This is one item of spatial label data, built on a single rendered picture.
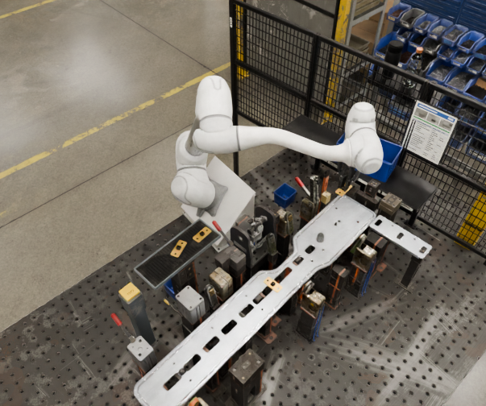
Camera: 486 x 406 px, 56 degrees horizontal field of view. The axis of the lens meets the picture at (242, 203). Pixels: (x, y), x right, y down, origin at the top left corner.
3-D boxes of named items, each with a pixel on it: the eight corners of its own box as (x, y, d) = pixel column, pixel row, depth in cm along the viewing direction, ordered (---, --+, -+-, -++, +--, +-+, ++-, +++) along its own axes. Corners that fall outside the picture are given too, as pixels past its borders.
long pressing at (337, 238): (166, 432, 161) (165, 432, 160) (127, 388, 171) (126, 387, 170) (379, 215, 227) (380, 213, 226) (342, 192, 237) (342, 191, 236)
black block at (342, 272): (335, 314, 223) (346, 283, 201) (318, 301, 228) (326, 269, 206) (345, 304, 227) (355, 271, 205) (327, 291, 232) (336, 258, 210)
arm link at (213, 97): (174, 176, 246) (172, 138, 251) (204, 176, 250) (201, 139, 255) (199, 116, 174) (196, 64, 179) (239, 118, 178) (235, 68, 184)
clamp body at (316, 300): (309, 347, 212) (319, 311, 186) (289, 330, 217) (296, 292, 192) (321, 333, 216) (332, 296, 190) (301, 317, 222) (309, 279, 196)
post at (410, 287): (411, 294, 230) (428, 261, 208) (392, 281, 235) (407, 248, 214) (417, 286, 233) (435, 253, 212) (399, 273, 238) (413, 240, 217)
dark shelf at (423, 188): (415, 214, 226) (417, 210, 224) (277, 134, 267) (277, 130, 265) (436, 191, 236) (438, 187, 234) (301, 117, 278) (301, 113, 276)
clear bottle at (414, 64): (411, 90, 222) (422, 53, 207) (399, 85, 225) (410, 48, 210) (417, 85, 225) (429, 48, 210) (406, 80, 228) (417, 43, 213)
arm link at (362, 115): (340, 129, 185) (346, 151, 176) (347, 97, 173) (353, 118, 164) (367, 128, 185) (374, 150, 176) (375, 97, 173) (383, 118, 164)
